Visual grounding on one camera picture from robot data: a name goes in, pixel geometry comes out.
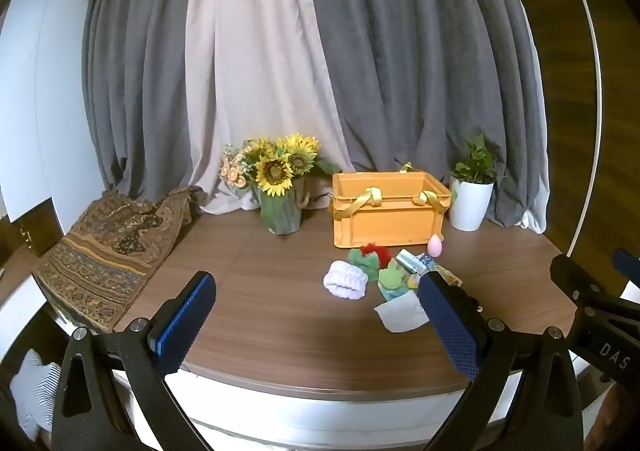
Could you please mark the white sheer curtain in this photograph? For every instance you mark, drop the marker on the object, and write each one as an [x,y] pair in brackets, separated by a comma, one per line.
[532,222]

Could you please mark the white wardrobe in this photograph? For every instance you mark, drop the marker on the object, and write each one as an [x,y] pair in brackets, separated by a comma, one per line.
[40,106]

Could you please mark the white striped cloth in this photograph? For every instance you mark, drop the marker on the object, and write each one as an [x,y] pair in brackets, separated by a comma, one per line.
[37,391]

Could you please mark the cartoon printed tissue packs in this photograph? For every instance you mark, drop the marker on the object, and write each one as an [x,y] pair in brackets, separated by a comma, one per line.
[409,261]

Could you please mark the pink egg-shaped makeup sponge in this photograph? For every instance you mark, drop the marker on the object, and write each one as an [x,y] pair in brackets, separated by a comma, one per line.
[435,246]

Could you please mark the white metal hoop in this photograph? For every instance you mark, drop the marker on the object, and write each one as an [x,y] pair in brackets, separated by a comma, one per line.
[592,81]

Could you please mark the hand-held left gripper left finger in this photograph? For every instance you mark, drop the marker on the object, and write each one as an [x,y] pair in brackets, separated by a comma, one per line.
[185,316]

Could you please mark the brown patterned cloth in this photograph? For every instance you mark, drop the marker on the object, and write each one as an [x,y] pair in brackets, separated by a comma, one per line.
[105,251]

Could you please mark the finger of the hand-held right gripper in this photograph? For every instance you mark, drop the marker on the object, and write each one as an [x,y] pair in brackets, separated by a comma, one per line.
[575,278]
[629,265]

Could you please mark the sunflower bouquet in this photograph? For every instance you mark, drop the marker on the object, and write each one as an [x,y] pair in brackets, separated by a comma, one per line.
[275,171]

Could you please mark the beige curtain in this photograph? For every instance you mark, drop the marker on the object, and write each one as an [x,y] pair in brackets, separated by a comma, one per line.
[260,56]

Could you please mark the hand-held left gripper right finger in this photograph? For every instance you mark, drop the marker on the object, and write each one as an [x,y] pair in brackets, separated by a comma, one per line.
[450,326]

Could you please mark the green frog plush toy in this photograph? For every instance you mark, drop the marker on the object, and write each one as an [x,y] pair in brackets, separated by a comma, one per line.
[392,275]

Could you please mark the red and green plush toy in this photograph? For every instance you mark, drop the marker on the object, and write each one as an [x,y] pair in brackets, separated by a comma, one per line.
[367,256]

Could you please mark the yellow cartoon print tissue packet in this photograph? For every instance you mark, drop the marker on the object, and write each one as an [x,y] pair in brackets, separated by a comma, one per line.
[447,277]

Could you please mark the white paper sheet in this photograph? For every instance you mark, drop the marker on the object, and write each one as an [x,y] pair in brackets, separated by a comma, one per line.
[402,315]

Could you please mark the white fluffy wristband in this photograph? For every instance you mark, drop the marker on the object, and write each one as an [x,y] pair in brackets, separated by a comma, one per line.
[345,281]

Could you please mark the pale blue tissue packet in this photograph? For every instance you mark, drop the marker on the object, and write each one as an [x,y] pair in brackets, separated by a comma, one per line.
[397,292]

